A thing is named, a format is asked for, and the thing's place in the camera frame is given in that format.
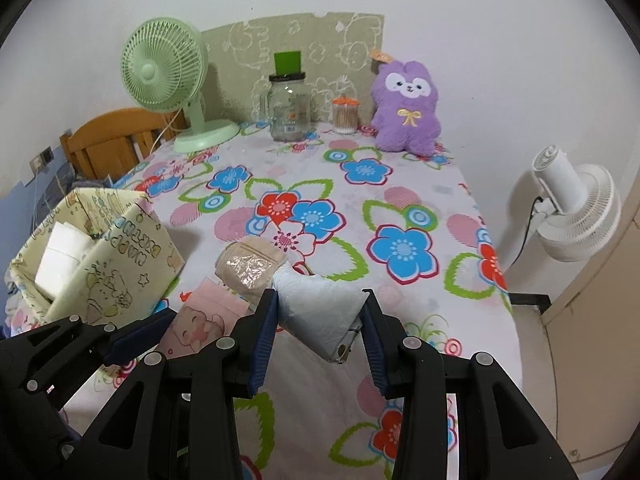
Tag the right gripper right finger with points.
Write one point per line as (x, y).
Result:
(500, 434)

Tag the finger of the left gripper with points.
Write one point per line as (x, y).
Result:
(97, 346)
(25, 355)

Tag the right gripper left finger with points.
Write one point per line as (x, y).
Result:
(174, 419)

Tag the pink wet wipes pack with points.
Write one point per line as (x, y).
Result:
(209, 313)

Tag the white plastic bag roll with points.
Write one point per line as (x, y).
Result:
(322, 314)

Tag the yellow birthday storage box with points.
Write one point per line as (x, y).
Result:
(129, 270)

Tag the white folded towel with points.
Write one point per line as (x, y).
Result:
(61, 270)

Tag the beige door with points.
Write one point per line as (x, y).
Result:
(593, 332)

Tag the beige packaged item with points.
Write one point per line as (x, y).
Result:
(247, 266)

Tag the blue plaid cushion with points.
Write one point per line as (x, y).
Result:
(53, 192)

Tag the wooden chair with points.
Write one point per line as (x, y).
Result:
(115, 142)

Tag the floral tablecloth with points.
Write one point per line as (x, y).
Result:
(406, 227)

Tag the white standing fan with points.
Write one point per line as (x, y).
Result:
(581, 208)

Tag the green desk fan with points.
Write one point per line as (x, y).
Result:
(164, 66)

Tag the glass mason jar mug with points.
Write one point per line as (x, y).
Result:
(285, 105)

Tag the cotton swab jar orange lid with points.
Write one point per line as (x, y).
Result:
(345, 118)

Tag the purple plush bunny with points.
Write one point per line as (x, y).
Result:
(405, 100)

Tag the green patterned backboard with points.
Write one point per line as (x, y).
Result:
(334, 49)

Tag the wall power socket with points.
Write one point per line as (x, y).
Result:
(41, 161)

